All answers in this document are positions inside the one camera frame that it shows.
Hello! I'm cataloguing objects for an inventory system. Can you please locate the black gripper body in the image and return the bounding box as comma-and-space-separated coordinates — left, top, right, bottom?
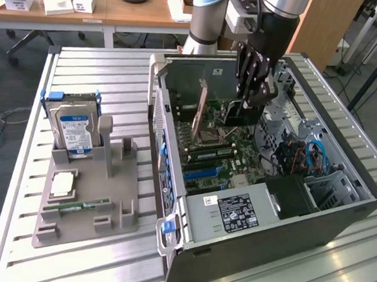
245, 8, 301, 72

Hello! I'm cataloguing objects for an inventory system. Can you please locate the black Nvidia graphics card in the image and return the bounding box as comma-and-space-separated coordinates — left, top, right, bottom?
190, 78, 266, 146

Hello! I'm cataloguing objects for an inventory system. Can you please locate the perforated metal drive cage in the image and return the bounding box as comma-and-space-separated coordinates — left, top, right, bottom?
256, 66, 331, 152

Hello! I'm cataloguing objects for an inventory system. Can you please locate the wooden cabinet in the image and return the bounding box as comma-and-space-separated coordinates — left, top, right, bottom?
284, 0, 365, 76

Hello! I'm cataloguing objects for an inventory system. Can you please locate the CPU socket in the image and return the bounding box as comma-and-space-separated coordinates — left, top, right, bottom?
194, 124, 225, 148

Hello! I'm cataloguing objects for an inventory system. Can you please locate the green motherboard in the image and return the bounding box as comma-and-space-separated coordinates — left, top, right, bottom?
169, 102, 273, 203

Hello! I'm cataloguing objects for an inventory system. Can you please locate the black labelled RAM stick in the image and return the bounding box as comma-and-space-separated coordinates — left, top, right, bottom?
188, 144, 236, 167

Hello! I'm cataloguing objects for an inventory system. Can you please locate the white paper stack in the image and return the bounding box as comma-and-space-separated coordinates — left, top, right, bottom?
165, 0, 193, 23

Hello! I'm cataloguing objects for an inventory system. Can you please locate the blue expansion slot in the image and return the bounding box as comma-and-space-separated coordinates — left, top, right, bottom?
184, 165, 226, 186

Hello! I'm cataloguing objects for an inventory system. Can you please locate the black tripod pole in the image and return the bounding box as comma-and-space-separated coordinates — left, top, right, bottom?
347, 29, 377, 114

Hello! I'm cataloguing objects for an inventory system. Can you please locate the black plastic shroud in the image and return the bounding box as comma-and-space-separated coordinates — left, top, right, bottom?
263, 173, 322, 223

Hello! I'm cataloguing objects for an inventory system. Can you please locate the wooden office desk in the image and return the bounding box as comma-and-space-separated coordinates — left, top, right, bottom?
0, 0, 285, 63

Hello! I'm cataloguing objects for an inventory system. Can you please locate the metal disk bay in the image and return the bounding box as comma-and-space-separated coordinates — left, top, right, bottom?
301, 167, 364, 217

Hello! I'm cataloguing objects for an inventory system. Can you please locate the grey power supply unit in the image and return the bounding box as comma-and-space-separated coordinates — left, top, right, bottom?
182, 176, 286, 250

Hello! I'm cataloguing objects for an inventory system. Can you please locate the black open PC case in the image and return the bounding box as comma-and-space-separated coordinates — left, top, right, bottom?
131, 44, 377, 282

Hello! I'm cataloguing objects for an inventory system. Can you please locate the white printed carton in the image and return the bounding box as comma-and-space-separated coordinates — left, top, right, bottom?
71, 0, 96, 14

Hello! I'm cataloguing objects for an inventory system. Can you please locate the hard disk in blue carrier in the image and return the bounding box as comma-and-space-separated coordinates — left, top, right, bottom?
35, 85, 105, 161

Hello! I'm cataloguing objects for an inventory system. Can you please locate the grey plastic parts rack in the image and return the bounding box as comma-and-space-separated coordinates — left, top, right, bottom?
31, 109, 148, 257

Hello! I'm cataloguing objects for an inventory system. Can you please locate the white open cardboard box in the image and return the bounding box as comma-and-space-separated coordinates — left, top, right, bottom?
41, 0, 76, 18

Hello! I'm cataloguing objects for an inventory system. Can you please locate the silver CPU chip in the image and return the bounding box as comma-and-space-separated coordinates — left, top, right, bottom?
49, 169, 79, 201

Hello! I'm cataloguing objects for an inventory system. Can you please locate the green RAM stick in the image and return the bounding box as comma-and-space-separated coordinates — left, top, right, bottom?
44, 192, 113, 217

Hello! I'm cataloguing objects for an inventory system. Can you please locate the black chair base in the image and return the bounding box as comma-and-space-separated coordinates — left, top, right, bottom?
3, 27, 89, 72

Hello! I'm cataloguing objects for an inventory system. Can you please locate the white labelled box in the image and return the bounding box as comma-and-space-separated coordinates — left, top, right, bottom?
2, 0, 34, 12

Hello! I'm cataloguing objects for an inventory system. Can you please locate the black camera cable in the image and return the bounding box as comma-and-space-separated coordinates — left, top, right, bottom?
252, 0, 266, 34

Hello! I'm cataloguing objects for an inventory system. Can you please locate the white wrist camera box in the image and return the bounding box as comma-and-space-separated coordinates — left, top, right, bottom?
225, 0, 257, 36

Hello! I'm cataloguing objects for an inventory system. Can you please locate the black power wire bundle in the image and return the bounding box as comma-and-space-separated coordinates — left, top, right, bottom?
272, 137, 307, 176

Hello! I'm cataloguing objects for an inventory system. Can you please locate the blue data wire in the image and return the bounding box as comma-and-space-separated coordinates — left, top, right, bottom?
305, 139, 333, 179

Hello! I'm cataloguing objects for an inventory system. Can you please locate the red wire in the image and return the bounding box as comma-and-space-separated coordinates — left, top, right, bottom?
289, 145, 307, 176

